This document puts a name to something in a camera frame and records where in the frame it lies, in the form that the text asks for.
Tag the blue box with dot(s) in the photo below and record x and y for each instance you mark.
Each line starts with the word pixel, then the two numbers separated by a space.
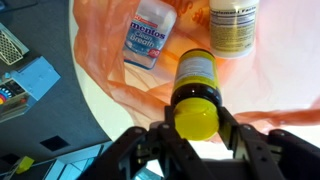
pixel 36 76

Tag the orange plastic bag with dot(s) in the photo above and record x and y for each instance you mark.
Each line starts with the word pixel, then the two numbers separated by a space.
pixel 100 40

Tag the device with colourful buttons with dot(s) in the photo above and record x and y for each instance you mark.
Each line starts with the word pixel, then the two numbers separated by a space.
pixel 13 100

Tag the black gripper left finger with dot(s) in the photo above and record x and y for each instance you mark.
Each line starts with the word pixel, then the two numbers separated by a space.
pixel 173 150

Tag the Mentos Clean Breath container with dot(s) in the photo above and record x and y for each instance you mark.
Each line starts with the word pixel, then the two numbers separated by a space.
pixel 146 36

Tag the white perforated box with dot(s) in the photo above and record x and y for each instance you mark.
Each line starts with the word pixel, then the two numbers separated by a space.
pixel 10 46

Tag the brown bottle with yellow cap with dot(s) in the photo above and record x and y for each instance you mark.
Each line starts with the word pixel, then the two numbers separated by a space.
pixel 196 86

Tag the small yellow object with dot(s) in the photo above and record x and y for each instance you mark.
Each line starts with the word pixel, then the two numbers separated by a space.
pixel 24 165

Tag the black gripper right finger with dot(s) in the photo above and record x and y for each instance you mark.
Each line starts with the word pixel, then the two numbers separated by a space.
pixel 266 153

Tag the white supplement bottle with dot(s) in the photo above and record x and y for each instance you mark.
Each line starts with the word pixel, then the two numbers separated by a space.
pixel 233 30

